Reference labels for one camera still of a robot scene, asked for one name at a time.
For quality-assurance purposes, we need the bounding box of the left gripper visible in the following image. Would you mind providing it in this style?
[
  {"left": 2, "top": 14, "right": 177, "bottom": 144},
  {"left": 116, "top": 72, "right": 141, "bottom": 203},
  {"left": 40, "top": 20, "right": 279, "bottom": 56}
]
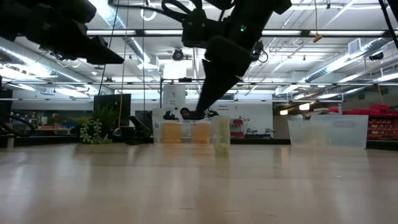
[{"left": 0, "top": 0, "right": 125, "bottom": 65}]

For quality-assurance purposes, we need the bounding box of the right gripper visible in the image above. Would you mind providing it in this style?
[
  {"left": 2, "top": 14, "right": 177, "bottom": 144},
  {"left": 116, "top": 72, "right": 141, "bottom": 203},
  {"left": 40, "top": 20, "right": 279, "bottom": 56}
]
[{"left": 182, "top": 9, "right": 252, "bottom": 121}]

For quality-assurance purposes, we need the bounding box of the wide orange pill bottle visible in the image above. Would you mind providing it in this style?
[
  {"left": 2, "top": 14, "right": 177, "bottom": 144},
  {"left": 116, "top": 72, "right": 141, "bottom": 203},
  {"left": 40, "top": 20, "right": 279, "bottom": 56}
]
[
  {"left": 190, "top": 120, "right": 212, "bottom": 144},
  {"left": 161, "top": 120, "right": 183, "bottom": 144}
]

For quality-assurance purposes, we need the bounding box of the clear plastic bin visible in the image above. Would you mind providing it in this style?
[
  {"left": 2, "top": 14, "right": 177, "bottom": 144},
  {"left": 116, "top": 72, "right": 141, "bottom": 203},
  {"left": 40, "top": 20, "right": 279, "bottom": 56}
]
[
  {"left": 287, "top": 114, "right": 369, "bottom": 149},
  {"left": 151, "top": 108, "right": 215, "bottom": 146}
]

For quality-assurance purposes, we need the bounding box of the person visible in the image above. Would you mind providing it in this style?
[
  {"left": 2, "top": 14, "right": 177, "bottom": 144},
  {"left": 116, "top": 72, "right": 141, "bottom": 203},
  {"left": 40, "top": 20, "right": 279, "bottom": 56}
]
[{"left": 179, "top": 107, "right": 192, "bottom": 121}]

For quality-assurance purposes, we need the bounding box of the red white machine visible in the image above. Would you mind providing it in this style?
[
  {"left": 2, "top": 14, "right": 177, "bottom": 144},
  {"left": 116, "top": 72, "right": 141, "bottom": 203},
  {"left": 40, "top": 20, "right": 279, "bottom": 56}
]
[{"left": 232, "top": 117, "right": 246, "bottom": 139}]

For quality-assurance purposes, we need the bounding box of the black screen panel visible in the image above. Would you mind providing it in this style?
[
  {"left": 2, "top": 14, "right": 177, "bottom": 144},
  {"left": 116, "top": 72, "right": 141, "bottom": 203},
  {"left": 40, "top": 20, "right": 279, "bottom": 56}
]
[{"left": 93, "top": 94, "right": 132, "bottom": 127}]

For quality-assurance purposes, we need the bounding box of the green potted plant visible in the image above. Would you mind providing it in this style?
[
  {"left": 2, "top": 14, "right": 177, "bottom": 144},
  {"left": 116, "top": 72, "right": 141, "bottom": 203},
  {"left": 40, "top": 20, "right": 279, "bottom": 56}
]
[{"left": 77, "top": 104, "right": 119, "bottom": 145}]

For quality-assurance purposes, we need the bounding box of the black angled stand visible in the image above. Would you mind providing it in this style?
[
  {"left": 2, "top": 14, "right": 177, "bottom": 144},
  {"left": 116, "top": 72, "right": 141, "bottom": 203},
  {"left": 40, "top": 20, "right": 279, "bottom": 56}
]
[{"left": 126, "top": 114, "right": 154, "bottom": 146}]

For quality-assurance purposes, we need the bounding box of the hanging yellow hook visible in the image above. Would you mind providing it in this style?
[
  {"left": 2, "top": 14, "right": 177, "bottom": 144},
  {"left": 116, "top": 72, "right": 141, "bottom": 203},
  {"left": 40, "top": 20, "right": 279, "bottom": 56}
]
[{"left": 312, "top": 0, "right": 323, "bottom": 44}]

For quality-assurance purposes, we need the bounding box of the red parts shelf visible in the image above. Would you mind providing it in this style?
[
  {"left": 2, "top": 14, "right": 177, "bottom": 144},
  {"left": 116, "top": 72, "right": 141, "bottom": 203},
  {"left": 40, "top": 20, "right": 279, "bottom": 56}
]
[{"left": 328, "top": 104, "right": 398, "bottom": 142}]

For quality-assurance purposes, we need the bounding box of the black hanging cable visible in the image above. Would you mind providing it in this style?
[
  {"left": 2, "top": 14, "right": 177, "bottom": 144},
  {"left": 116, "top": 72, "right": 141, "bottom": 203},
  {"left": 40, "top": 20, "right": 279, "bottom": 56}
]
[{"left": 98, "top": 0, "right": 121, "bottom": 96}]

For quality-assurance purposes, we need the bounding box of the thin hanging cable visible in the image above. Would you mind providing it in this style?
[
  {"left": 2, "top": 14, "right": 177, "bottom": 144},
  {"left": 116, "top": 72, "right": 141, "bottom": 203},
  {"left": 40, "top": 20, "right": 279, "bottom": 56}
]
[{"left": 142, "top": 0, "right": 146, "bottom": 110}]

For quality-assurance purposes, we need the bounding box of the black hanging camera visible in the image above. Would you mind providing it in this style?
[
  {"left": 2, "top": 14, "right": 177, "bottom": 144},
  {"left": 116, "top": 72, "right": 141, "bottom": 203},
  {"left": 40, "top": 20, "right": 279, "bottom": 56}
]
[{"left": 251, "top": 40, "right": 269, "bottom": 64}]

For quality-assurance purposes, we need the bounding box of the white cable loop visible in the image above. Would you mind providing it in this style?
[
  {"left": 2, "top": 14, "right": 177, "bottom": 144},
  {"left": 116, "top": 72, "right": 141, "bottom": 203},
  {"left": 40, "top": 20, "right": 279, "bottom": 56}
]
[{"left": 140, "top": 6, "right": 157, "bottom": 22}]

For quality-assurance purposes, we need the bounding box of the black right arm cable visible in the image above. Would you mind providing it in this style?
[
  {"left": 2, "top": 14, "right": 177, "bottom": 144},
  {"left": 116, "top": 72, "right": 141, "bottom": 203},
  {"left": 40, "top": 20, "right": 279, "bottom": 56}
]
[{"left": 108, "top": 0, "right": 237, "bottom": 24}]

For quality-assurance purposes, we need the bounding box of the yellow hanging cord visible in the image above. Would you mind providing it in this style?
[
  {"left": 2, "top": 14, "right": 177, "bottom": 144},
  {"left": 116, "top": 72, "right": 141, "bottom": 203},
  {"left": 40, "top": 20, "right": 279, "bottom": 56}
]
[{"left": 112, "top": 0, "right": 131, "bottom": 138}]

